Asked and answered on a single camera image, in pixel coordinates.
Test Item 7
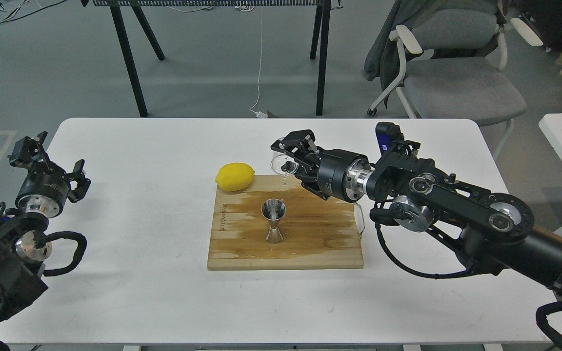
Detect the grey office chair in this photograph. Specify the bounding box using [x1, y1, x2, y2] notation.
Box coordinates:
[367, 7, 527, 158]

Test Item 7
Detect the black metal table frame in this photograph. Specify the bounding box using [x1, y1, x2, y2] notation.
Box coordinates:
[81, 0, 341, 117]

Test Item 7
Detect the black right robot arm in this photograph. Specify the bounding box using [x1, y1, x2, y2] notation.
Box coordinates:
[271, 122, 562, 350]

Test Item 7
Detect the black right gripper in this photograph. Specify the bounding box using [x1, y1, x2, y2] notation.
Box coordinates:
[270, 129, 373, 203]

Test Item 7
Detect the white power cable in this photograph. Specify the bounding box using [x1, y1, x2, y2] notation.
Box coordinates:
[249, 0, 269, 119]

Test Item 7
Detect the yellow lemon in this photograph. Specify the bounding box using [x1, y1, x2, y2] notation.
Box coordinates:
[215, 162, 255, 193]

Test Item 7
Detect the small clear glass cup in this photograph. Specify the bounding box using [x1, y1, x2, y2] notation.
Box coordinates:
[270, 151, 299, 177]

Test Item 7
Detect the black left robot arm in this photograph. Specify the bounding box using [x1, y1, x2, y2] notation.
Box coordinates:
[0, 131, 91, 351]

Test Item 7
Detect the wooden cutting board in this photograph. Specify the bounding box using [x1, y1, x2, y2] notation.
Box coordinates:
[207, 175, 364, 271]

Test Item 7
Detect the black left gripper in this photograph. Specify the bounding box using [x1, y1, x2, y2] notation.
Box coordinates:
[7, 132, 91, 218]

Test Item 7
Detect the steel double jigger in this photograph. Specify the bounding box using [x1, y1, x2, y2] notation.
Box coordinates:
[261, 198, 286, 244]

